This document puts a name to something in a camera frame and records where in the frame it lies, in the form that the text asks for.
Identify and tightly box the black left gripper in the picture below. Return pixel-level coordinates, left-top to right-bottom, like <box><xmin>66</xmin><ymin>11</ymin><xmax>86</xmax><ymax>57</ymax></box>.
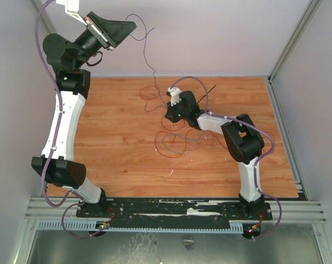
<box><xmin>73</xmin><ymin>11</ymin><xmax>136</xmax><ymax>68</ymax></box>

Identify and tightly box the long red wire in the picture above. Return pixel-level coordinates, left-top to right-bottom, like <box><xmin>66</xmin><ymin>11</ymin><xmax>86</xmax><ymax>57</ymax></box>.
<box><xmin>154</xmin><ymin>129</ymin><xmax>211</xmax><ymax>159</ymax></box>

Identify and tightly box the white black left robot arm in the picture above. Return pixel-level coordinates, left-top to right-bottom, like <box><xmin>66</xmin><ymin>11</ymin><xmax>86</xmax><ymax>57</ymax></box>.
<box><xmin>31</xmin><ymin>12</ymin><xmax>137</xmax><ymax>217</ymax></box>

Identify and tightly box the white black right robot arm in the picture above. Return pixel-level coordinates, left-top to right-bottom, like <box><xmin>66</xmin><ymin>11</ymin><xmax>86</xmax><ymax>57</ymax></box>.
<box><xmin>165</xmin><ymin>87</ymin><xmax>264</xmax><ymax>219</ymax></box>

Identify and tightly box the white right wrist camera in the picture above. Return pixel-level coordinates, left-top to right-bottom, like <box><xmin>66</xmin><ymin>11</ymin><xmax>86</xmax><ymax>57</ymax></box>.
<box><xmin>167</xmin><ymin>87</ymin><xmax>181</xmax><ymax>106</ymax></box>

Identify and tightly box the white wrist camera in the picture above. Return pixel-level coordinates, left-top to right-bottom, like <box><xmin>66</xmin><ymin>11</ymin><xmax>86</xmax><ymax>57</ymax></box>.
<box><xmin>167</xmin><ymin>87</ymin><xmax>181</xmax><ymax>106</ymax></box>
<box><xmin>55</xmin><ymin>0</ymin><xmax>86</xmax><ymax>25</ymax></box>

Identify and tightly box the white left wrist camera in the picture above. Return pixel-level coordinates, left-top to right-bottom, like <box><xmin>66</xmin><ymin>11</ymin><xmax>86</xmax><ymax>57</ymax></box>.
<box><xmin>55</xmin><ymin>0</ymin><xmax>86</xmax><ymax>25</ymax></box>

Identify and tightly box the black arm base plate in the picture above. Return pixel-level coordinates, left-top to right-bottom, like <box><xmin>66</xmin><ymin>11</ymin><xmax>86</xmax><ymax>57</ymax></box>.
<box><xmin>76</xmin><ymin>198</ymin><xmax>273</xmax><ymax>228</ymax></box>

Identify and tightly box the grey slotted cable duct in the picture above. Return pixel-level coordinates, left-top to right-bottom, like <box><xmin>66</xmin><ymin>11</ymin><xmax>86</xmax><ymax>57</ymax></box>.
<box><xmin>36</xmin><ymin>219</ymin><xmax>244</xmax><ymax>234</ymax></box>

